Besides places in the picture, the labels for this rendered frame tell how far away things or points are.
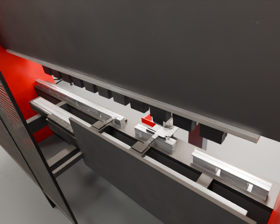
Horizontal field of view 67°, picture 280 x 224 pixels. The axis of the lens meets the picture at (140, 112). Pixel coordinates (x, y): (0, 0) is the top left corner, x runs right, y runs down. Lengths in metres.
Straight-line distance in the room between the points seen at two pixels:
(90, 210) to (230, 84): 2.05
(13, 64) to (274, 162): 3.47
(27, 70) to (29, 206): 1.70
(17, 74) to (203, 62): 2.66
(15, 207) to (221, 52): 2.69
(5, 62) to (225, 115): 2.71
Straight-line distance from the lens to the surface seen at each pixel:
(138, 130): 1.80
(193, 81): 0.99
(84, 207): 2.60
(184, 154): 1.70
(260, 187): 1.49
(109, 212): 2.49
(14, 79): 3.22
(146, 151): 1.51
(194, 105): 1.05
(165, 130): 1.70
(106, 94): 1.86
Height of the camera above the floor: 2.09
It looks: 34 degrees down
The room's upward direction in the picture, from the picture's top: 7 degrees counter-clockwise
